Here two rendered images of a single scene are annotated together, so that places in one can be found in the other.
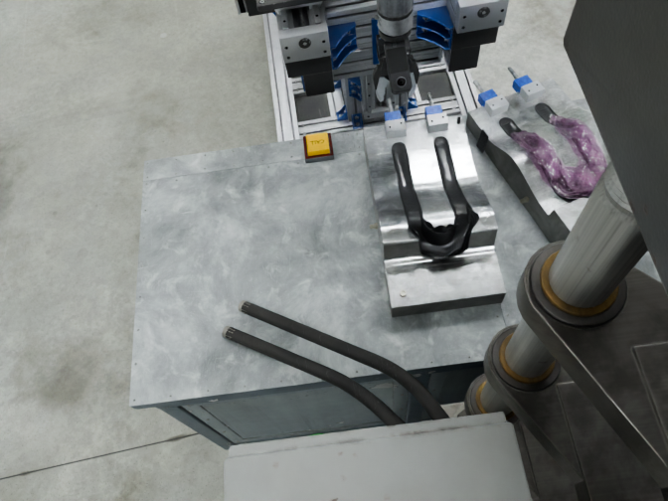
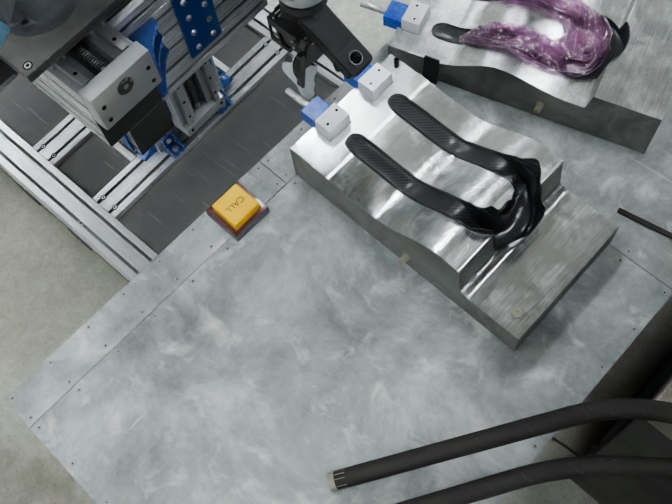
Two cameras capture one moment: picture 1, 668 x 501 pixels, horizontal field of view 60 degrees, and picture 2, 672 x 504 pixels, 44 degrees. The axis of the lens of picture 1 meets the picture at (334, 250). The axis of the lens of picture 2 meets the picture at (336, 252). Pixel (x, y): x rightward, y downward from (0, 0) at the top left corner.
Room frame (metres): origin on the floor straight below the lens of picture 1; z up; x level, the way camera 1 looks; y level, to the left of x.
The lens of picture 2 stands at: (0.37, 0.33, 2.12)
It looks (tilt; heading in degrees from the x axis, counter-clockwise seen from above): 66 degrees down; 319
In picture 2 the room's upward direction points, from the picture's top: 10 degrees counter-clockwise
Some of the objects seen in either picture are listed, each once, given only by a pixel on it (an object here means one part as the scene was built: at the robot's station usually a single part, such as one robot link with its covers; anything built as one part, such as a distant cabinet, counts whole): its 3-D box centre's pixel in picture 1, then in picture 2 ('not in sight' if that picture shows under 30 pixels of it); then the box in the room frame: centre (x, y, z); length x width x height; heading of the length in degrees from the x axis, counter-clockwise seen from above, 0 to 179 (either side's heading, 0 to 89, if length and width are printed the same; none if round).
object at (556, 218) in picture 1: (563, 160); (540, 35); (0.79, -0.61, 0.86); 0.50 x 0.26 x 0.11; 14
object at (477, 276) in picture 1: (428, 206); (450, 188); (0.72, -0.25, 0.87); 0.50 x 0.26 x 0.14; 177
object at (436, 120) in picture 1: (432, 111); (355, 71); (0.99, -0.33, 0.89); 0.13 x 0.05 x 0.05; 177
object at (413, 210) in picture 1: (432, 189); (448, 164); (0.74, -0.26, 0.92); 0.35 x 0.16 x 0.09; 177
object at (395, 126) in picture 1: (392, 117); (313, 110); (1.00, -0.22, 0.89); 0.13 x 0.05 x 0.05; 177
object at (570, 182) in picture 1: (565, 150); (541, 22); (0.79, -0.60, 0.90); 0.26 x 0.18 x 0.08; 14
